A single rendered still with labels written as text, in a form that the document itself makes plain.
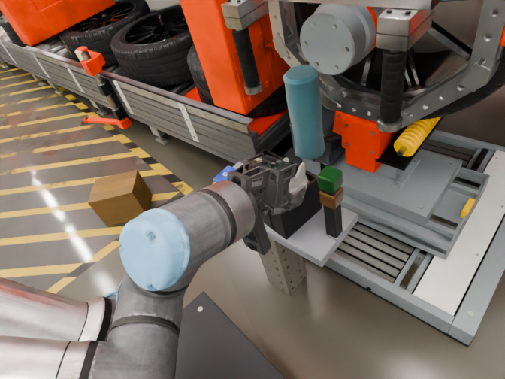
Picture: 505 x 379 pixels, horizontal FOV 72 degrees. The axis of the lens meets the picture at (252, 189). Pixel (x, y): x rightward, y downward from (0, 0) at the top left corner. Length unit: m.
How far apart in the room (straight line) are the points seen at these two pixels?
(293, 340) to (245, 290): 0.26
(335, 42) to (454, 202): 0.83
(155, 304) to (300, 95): 0.62
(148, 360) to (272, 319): 0.87
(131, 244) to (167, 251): 0.05
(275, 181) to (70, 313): 0.41
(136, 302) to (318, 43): 0.58
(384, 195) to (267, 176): 0.79
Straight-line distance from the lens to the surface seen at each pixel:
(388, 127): 0.68
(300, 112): 0.94
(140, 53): 2.11
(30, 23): 2.86
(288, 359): 1.25
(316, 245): 0.88
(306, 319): 1.29
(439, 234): 1.31
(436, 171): 1.39
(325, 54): 0.78
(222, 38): 1.10
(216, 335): 0.99
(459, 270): 1.33
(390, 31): 0.61
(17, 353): 0.48
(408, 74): 1.03
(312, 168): 1.51
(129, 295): 0.51
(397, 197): 1.28
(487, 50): 0.82
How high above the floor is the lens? 1.18
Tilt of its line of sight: 44 degrees down
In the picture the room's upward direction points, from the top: 17 degrees counter-clockwise
